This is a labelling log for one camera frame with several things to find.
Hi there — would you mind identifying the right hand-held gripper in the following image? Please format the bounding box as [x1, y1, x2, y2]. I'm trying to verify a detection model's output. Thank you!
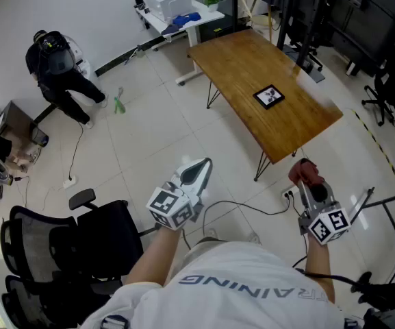
[296, 180, 351, 245]

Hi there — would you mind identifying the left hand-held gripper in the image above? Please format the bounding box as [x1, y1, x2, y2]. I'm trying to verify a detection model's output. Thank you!
[145, 158, 214, 232]

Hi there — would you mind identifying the reddish brown cloth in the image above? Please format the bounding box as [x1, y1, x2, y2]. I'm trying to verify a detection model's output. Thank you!
[288, 158, 327, 188]

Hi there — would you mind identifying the black framed picture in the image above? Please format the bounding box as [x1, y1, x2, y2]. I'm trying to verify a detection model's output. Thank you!
[253, 84, 285, 110]

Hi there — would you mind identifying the person's right forearm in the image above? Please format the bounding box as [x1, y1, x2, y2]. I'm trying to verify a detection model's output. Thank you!
[305, 238, 335, 304]

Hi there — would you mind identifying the person's left forearm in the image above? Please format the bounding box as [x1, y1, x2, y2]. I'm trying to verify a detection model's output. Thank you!
[125, 224, 184, 287]

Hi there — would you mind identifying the long yellow black tape strip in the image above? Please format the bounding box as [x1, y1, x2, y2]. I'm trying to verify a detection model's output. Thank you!
[351, 110, 395, 183]

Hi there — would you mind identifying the green handheld tool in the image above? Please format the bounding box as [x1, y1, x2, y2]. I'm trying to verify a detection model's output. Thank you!
[114, 86, 127, 114]

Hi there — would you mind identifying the black mesh office chair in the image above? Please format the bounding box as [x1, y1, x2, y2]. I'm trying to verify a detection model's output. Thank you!
[0, 188, 160, 329]

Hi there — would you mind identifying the wooden table with black legs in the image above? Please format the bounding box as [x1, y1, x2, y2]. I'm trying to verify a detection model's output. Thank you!
[187, 28, 344, 182]

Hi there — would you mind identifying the person's white shirt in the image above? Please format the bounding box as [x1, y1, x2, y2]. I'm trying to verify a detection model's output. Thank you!
[80, 240, 347, 329]

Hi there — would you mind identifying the black cabinet with yellow label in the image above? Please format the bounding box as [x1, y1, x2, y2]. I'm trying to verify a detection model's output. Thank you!
[199, 14, 253, 43]

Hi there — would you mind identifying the blue cloth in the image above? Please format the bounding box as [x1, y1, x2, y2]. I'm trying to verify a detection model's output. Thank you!
[172, 12, 202, 26]

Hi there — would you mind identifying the white rounded machine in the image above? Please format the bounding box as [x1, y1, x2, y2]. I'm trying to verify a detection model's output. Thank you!
[65, 34, 92, 82]

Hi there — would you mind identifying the white desk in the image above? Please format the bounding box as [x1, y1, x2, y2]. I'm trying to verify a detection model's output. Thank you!
[134, 0, 225, 86]

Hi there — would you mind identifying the light wooden chair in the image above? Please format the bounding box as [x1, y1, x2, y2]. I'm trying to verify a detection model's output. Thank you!
[243, 0, 277, 44]

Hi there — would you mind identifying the black coat rack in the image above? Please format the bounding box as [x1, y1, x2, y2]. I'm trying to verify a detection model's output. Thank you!
[223, 0, 250, 36]

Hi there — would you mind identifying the black television stand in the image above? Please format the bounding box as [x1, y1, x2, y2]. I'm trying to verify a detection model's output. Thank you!
[275, 0, 327, 84]

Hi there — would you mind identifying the white box appliance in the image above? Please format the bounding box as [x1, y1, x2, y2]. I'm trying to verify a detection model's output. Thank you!
[144, 0, 192, 23]

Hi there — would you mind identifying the black backpack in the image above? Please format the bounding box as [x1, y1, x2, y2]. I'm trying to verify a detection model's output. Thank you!
[39, 31, 75, 77]

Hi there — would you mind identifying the brown wooden cabinet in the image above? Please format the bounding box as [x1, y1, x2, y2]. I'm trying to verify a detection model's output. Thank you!
[0, 100, 49, 147]

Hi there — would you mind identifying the large black television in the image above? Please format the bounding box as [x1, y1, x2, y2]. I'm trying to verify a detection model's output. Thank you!
[247, 0, 395, 78]

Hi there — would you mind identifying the thin black cable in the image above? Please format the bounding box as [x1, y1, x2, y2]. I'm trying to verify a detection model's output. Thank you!
[202, 197, 292, 239]
[67, 121, 85, 181]

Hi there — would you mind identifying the thick black cable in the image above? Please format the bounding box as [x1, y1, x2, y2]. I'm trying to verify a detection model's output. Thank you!
[296, 268, 395, 308]

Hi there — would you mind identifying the black metal stand base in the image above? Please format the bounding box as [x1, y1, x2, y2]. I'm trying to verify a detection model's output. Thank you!
[349, 186, 395, 284]

